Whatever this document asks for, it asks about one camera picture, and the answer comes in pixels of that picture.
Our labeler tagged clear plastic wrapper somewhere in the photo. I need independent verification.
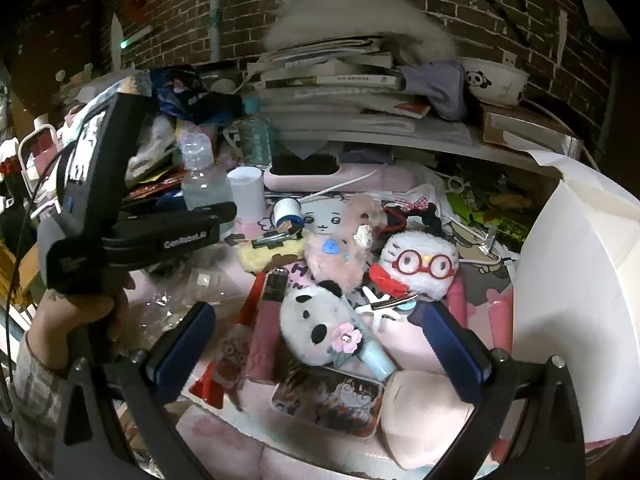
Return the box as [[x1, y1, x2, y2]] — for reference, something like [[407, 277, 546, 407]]
[[140, 255, 251, 342]]

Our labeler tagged brown cardboard box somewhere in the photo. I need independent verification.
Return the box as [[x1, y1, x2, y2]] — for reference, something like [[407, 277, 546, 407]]
[[480, 104, 576, 149]]

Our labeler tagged teal label water bottle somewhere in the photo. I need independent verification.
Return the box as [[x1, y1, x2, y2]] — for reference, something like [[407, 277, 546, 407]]
[[235, 112, 278, 168]]

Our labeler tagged white shelf board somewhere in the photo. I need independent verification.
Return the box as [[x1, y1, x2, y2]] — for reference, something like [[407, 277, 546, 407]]
[[275, 124, 561, 177]]

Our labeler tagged pink appliance with black panel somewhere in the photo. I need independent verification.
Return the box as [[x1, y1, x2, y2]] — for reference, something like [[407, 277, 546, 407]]
[[263, 152, 416, 194]]

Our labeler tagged dark blue bag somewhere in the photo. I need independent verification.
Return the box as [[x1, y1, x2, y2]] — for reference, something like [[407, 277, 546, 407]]
[[150, 65, 244, 124]]

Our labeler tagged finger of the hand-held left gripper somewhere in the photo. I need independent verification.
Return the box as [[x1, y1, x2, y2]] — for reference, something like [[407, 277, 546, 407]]
[[117, 201, 239, 235], [102, 222, 222, 272]]

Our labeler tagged white plush toy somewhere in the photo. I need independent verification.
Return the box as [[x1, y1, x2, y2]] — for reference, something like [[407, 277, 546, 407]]
[[127, 112, 179, 177]]

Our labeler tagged white cardboard box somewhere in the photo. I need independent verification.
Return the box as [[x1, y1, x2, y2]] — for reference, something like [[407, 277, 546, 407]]
[[511, 150, 640, 442]]

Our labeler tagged grey pipe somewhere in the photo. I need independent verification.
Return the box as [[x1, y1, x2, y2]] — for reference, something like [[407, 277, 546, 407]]
[[209, 0, 225, 63]]

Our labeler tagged pink pouch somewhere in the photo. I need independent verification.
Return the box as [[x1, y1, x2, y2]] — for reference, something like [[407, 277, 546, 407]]
[[247, 267, 289, 386]]

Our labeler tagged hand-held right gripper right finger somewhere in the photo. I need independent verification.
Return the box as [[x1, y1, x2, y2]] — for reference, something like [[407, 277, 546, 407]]
[[420, 301, 587, 480]]

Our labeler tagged red book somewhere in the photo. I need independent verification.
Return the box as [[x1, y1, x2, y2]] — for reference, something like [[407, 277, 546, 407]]
[[121, 169, 189, 202]]

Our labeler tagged white plush with red glasses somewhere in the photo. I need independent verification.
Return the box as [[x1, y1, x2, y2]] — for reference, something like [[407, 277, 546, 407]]
[[370, 230, 461, 303]]

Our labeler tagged clear water bottle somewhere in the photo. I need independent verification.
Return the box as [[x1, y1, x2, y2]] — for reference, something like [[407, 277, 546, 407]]
[[180, 132, 236, 226]]

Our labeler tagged pink fluffy plush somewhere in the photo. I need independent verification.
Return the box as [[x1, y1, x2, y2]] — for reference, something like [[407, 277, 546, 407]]
[[305, 195, 388, 293]]

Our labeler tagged red strap bear charm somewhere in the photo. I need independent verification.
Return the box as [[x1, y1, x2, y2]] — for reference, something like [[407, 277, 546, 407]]
[[192, 270, 263, 409]]

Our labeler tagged person's left hand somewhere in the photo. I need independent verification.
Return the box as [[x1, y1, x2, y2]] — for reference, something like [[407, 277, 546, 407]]
[[27, 272, 137, 369]]

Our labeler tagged white hair clip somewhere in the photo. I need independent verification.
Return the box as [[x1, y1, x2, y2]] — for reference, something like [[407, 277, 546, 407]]
[[360, 285, 418, 332]]

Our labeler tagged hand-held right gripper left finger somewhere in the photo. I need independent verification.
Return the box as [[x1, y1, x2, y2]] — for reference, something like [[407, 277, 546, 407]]
[[52, 301, 218, 480]]

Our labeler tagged white and blue tape roll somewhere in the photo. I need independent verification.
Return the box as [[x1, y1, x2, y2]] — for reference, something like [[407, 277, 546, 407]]
[[272, 197, 305, 231]]

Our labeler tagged green packet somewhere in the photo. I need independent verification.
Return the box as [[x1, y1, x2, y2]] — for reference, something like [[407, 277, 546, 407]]
[[447, 189, 532, 242]]

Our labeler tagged white cable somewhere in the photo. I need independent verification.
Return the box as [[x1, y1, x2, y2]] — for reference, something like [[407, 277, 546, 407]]
[[435, 175, 516, 267]]

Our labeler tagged stack of books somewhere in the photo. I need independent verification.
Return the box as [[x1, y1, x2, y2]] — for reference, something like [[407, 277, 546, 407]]
[[247, 35, 436, 133]]

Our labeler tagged checked bow hair tie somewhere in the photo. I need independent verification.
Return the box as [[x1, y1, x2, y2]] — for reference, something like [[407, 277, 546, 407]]
[[382, 195, 442, 241]]

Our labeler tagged pink printed mat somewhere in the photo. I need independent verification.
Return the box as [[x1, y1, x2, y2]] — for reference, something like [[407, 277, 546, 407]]
[[145, 180, 521, 461]]

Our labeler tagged purple cloth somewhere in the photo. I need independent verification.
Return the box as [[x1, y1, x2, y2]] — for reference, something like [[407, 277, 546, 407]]
[[400, 60, 468, 122]]

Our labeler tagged white cylindrical bottle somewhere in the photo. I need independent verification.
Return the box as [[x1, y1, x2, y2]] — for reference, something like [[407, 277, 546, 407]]
[[227, 166, 265, 221]]

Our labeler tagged white fluffy plush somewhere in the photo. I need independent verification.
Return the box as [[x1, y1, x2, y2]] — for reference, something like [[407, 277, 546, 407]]
[[262, 0, 458, 61]]

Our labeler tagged white panda print bowl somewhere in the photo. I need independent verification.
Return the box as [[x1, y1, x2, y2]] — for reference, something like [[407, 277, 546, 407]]
[[460, 57, 530, 107]]

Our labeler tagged pale pink heart-shaped dish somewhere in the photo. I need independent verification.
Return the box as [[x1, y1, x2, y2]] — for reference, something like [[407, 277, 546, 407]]
[[380, 370, 476, 471]]

